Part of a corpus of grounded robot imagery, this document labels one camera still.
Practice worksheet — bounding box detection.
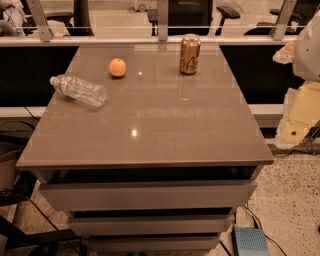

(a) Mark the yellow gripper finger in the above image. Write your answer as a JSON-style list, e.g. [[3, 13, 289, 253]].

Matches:
[[275, 81, 320, 145]]

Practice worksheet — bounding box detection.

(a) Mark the clear plastic water bottle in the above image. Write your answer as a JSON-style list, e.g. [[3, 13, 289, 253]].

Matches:
[[50, 74, 107, 107]]

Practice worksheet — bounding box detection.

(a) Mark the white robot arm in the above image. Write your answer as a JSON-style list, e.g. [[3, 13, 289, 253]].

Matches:
[[272, 11, 320, 149]]

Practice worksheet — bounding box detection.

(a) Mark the black office chair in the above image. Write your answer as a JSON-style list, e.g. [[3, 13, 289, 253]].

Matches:
[[215, 6, 240, 36]]

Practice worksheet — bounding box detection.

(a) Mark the orange soda can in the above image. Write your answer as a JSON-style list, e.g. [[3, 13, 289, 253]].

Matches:
[[179, 34, 201, 75]]

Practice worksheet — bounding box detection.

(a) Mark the grey drawer cabinet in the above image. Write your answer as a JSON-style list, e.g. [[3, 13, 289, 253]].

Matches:
[[18, 44, 273, 251]]

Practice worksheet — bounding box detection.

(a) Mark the orange fruit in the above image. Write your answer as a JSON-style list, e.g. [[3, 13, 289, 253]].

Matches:
[[109, 58, 126, 77]]

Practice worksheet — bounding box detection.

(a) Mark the person in background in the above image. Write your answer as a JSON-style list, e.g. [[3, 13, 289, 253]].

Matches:
[[0, 0, 26, 37]]

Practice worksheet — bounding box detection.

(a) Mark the metal rail post right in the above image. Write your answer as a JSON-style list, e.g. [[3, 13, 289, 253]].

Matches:
[[270, 0, 297, 41]]

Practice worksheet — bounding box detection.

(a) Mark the metal rail post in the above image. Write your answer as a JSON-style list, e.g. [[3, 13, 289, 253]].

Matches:
[[157, 0, 169, 42], [270, 0, 297, 41], [26, 0, 53, 42]]

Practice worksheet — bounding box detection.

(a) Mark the black floor cable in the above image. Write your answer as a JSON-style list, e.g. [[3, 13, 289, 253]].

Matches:
[[243, 203, 288, 256]]

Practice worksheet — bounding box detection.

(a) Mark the metal rail post middle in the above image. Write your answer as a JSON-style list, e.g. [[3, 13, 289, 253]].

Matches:
[[157, 0, 169, 42]]

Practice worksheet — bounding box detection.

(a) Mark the metal rail post left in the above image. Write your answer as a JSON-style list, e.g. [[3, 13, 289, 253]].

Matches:
[[26, 0, 53, 42]]

